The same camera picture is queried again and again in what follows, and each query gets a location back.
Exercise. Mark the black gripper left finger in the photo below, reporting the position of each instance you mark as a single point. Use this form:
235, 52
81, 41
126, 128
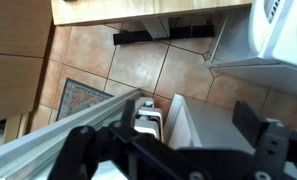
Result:
84, 146

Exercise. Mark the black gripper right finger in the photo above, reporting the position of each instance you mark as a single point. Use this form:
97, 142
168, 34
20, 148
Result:
271, 146

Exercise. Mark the white refrigerator bottom door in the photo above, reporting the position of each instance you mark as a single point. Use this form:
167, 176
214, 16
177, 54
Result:
38, 140

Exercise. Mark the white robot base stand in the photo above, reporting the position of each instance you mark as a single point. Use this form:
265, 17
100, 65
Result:
271, 78

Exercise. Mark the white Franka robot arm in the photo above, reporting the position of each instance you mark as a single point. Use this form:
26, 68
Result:
288, 36

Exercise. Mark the white refrigerator body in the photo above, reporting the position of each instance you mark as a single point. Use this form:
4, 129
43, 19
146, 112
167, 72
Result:
218, 123

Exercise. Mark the patterned floor rug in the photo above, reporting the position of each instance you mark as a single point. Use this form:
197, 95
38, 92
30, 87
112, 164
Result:
79, 98

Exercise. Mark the black floor bar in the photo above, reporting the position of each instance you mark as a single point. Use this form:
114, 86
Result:
131, 36

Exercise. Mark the wooden kitchen cabinet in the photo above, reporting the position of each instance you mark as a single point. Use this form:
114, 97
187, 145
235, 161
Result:
11, 50

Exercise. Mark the grey metal table leg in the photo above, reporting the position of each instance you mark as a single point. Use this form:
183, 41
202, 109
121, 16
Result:
156, 28

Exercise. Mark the light wooden table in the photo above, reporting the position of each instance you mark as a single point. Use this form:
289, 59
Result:
138, 10

